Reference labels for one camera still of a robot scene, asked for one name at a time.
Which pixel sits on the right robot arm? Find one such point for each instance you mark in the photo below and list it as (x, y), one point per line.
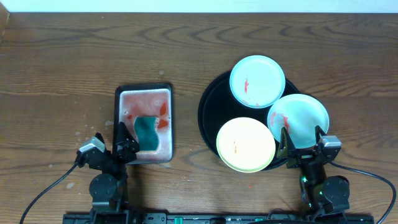
(325, 195)

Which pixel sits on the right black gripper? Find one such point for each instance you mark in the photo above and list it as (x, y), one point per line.
(286, 145)

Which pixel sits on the light blue plate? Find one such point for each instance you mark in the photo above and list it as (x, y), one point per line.
(257, 81)
(299, 114)

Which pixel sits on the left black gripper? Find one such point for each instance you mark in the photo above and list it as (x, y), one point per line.
(112, 156)

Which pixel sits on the green scrubbing sponge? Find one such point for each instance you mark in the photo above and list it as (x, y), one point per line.
(146, 133)

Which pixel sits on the black rectangular soapy tray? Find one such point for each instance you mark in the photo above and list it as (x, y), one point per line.
(146, 100)

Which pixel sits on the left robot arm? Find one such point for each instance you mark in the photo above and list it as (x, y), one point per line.
(109, 189)

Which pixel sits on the yellow plate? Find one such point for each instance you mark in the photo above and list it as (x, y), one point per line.
(245, 145)

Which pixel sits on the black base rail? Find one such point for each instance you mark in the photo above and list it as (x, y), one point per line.
(163, 218)

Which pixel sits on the black round tray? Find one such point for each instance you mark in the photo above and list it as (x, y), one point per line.
(218, 106)

